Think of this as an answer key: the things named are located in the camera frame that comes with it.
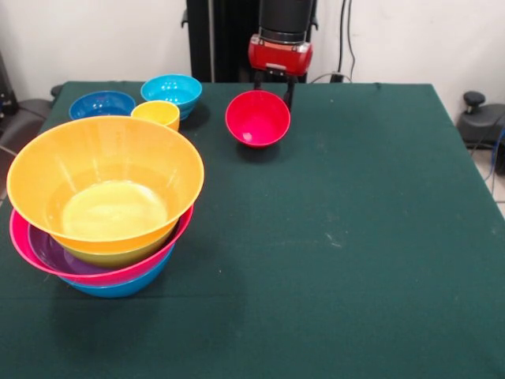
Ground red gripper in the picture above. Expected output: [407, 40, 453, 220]
[247, 33, 314, 114]

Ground small red bowl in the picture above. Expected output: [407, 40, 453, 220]
[224, 89, 292, 150]

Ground small light blue bowl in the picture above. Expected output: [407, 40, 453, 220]
[140, 73, 204, 122]

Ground large orange bowl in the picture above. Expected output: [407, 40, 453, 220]
[6, 115, 206, 254]

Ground green bowl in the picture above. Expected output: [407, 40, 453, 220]
[62, 236, 174, 268]

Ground purple bowl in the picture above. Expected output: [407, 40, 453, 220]
[27, 223, 111, 276]

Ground large pink bowl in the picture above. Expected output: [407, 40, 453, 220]
[9, 205, 195, 287]

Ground yellow cup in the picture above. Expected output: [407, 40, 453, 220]
[130, 99, 181, 133]

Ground small dark blue bowl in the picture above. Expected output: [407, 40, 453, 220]
[69, 90, 137, 122]

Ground black knobbed device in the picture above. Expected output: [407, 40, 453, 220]
[456, 91, 505, 177]

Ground dark green tablecloth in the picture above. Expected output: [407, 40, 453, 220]
[0, 81, 505, 379]

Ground black chair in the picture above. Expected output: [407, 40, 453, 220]
[0, 49, 54, 161]

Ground large light blue bowl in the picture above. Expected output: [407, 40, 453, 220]
[58, 244, 175, 299]

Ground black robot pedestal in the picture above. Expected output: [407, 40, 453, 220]
[181, 0, 331, 84]

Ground black wall cable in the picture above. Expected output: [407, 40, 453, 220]
[307, 0, 358, 84]

